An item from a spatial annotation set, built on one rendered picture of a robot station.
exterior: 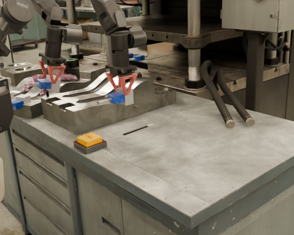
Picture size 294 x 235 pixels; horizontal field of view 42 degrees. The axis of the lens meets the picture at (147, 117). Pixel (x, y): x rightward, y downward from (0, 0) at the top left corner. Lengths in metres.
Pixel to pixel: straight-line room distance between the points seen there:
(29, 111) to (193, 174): 0.80
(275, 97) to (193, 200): 1.58
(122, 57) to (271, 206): 0.66
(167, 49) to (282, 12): 0.81
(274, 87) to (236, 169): 1.37
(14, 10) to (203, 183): 0.67
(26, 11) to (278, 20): 1.06
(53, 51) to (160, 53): 0.98
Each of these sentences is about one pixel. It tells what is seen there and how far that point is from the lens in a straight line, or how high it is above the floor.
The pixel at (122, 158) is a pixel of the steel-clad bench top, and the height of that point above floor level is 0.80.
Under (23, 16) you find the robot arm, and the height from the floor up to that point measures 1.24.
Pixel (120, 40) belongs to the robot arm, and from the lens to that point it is 1.27.
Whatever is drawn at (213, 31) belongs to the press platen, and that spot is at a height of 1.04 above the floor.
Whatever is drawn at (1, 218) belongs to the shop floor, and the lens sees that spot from 2.53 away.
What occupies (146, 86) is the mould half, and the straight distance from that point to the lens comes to 1.54.
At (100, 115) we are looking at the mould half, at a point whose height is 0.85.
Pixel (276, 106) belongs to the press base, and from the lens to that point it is 2.49.
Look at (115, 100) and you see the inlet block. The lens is 1.29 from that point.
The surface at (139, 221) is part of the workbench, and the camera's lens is 1.21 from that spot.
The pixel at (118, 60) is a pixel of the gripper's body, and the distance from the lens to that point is 1.28.
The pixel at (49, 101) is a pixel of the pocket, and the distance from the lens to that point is 1.56.
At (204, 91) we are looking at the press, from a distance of 1.91.
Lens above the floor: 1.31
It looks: 20 degrees down
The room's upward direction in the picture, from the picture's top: 3 degrees counter-clockwise
